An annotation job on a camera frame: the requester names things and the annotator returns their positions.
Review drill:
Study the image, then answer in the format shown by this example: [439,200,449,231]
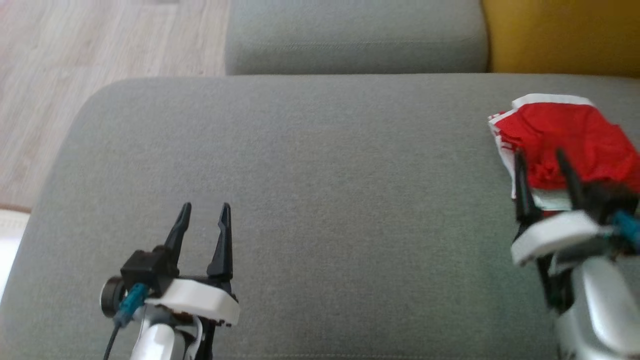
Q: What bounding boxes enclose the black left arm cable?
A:
[102,282,151,360]

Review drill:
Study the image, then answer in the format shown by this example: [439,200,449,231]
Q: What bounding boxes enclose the blue-plugged right arm cable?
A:
[611,210,640,253]

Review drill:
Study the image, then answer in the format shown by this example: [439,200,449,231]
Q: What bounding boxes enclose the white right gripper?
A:
[509,148,617,312]

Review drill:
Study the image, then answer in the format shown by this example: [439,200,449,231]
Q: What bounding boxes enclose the red basketball jersey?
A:
[487,93,640,217]

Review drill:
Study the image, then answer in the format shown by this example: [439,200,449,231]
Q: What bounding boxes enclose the yellow sofa cushion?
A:
[480,0,640,79]

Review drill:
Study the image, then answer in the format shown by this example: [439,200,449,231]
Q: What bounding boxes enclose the grey sofa seat cushion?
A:
[0,73,640,360]

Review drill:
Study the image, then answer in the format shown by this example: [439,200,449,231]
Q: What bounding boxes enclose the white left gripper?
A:
[144,201,241,360]

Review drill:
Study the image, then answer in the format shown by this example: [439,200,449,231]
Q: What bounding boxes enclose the white laundry basket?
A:
[0,202,32,303]

